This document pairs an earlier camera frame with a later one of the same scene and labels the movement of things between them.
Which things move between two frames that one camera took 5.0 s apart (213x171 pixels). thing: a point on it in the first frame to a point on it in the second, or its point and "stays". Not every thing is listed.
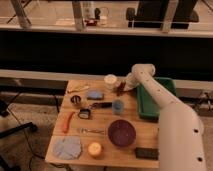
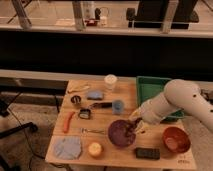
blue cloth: x=66 y=147 stays
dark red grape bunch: x=121 y=89 to x=130 y=129
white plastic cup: x=110 y=81 stays
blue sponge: x=95 y=95 stays
